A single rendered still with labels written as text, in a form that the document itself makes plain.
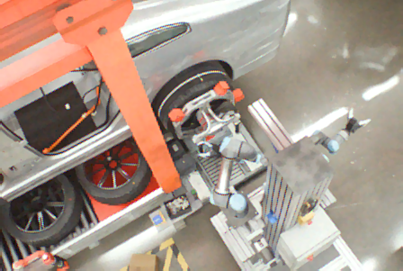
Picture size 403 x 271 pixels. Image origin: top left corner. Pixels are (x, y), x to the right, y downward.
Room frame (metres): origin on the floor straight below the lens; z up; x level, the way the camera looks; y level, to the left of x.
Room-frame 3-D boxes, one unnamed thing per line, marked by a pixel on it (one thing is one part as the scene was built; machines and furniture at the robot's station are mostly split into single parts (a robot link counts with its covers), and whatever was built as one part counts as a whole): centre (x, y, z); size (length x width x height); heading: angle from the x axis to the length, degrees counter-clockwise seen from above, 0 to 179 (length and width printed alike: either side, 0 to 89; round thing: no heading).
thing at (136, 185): (1.63, 0.86, 0.39); 0.66 x 0.66 x 0.24
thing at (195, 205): (1.12, 0.37, 0.44); 0.43 x 0.17 x 0.03; 110
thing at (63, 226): (1.38, 1.54, 0.39); 0.66 x 0.66 x 0.24
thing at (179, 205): (1.13, 0.34, 0.51); 0.20 x 0.14 x 0.13; 102
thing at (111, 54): (1.34, 0.38, 1.75); 0.19 x 0.16 x 2.45; 110
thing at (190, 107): (1.75, -0.01, 0.85); 0.54 x 0.07 x 0.54; 110
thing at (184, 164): (1.67, 0.29, 0.26); 0.42 x 0.18 x 0.35; 20
